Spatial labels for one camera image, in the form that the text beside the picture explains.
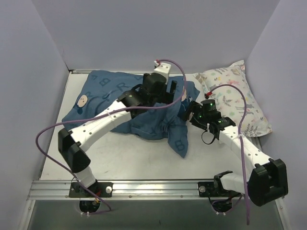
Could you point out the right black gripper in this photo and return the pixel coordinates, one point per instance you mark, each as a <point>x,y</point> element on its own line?
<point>192,111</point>

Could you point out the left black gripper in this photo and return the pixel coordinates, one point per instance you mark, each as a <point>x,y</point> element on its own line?
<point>166,90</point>

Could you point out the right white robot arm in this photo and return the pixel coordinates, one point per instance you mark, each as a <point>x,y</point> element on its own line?
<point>263,179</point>

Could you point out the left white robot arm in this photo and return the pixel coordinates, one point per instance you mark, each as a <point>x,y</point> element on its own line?
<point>73,144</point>

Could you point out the white floral deer pillow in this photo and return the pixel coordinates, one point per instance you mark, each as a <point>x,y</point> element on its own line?
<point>235,97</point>

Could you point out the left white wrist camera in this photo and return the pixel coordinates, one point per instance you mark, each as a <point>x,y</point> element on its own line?
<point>162,68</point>

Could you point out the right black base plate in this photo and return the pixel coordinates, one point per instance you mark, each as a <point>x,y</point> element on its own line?
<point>207,189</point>

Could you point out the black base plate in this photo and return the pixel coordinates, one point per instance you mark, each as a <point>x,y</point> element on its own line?
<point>102,189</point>
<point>207,189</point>

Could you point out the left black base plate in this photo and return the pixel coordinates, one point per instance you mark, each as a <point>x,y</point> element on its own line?
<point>102,189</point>

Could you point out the aluminium front rail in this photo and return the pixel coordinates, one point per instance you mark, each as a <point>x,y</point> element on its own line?
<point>133,190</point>

